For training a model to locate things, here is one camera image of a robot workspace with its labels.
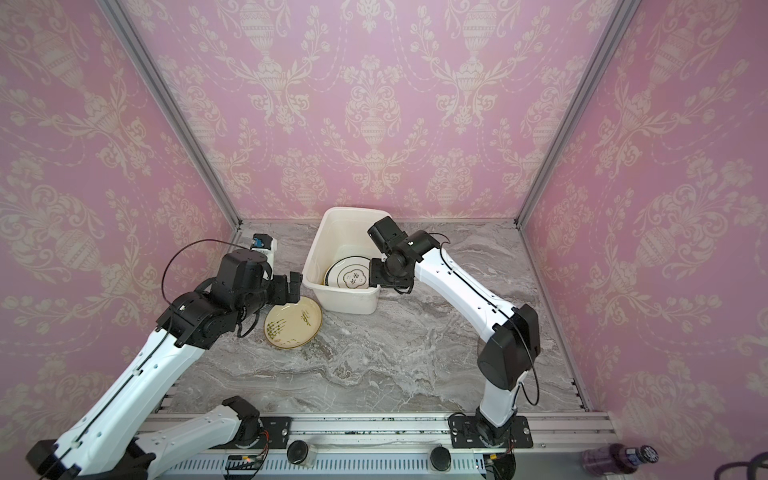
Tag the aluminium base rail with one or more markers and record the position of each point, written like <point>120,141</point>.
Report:
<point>397,446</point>

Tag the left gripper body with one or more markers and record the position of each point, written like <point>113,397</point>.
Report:
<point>278,289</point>

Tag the purple water bottle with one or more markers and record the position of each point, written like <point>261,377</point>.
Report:
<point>617,459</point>

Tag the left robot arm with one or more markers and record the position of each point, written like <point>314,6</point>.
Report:
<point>105,442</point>

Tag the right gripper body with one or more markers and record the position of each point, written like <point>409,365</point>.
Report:
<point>387,278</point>

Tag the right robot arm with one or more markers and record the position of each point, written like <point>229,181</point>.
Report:
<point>511,334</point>

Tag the white plastic bin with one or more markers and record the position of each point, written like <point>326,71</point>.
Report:
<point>342,233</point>

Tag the right black knob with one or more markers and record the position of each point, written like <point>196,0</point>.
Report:
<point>440,459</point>

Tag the left black knob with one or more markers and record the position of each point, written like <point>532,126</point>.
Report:
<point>298,452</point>

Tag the black knob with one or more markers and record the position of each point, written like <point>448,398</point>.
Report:
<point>440,459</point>
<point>298,452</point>

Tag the cream plate bamboo pattern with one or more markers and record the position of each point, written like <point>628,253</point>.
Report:
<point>293,325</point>

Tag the white plate black pattern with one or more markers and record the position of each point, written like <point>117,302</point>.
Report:
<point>351,273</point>

